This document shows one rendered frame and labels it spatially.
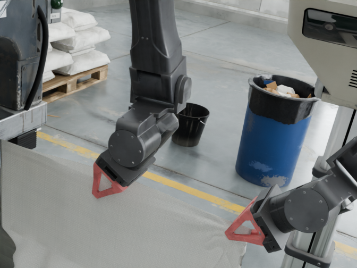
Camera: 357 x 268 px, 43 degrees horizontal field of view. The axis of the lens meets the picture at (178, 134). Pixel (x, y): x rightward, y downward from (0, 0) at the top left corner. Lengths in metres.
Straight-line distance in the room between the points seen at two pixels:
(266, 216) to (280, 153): 2.31
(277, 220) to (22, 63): 0.59
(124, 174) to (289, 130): 2.25
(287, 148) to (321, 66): 1.93
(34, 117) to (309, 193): 0.66
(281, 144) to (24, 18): 2.23
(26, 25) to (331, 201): 0.66
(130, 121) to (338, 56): 0.55
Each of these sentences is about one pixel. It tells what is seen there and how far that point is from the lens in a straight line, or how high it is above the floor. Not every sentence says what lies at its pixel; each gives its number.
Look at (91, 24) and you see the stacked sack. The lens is 4.39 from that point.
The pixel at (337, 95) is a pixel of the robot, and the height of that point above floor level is 1.16.
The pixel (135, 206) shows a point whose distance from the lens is 0.79.
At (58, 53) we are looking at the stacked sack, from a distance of 3.98.
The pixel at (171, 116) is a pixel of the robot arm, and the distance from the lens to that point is 0.72.
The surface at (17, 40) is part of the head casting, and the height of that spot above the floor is 1.22.
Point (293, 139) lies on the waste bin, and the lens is 2.98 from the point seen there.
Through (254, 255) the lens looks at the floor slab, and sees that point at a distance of 2.47.
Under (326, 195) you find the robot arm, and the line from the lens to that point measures 0.59.
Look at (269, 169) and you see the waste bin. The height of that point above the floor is 0.14.
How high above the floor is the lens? 1.46
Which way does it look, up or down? 24 degrees down
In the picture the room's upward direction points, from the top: 9 degrees clockwise
